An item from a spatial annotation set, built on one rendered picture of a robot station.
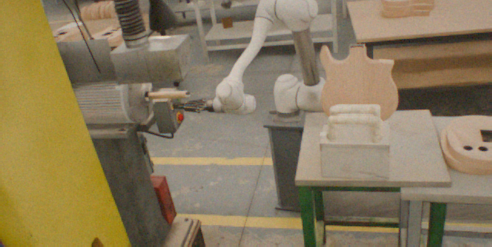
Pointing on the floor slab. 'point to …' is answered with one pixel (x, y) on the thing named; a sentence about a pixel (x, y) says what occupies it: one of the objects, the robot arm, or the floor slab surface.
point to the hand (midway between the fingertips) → (179, 105)
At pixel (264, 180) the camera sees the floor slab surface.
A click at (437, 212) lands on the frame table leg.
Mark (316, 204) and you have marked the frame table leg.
